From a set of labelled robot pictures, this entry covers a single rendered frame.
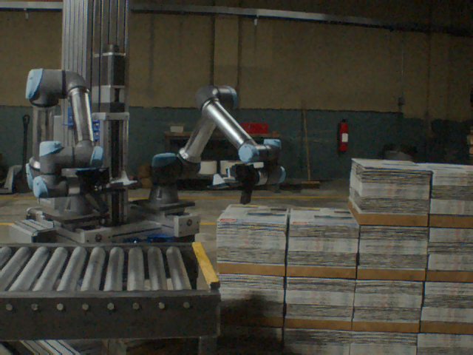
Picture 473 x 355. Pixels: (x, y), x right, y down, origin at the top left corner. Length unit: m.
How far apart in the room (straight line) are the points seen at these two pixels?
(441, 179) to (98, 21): 1.68
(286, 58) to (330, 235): 7.04
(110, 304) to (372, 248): 1.18
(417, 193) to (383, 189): 0.15
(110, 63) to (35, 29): 6.46
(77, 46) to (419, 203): 1.69
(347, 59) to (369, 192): 7.35
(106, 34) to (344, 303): 1.63
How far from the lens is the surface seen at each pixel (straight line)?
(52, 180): 1.80
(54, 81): 2.06
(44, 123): 2.14
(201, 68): 8.71
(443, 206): 2.19
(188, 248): 1.85
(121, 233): 2.41
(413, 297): 2.25
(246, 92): 8.81
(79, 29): 2.56
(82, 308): 1.38
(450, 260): 2.25
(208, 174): 8.11
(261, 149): 2.18
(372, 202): 2.12
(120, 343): 2.13
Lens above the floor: 1.28
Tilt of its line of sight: 7 degrees down
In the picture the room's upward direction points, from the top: 1 degrees clockwise
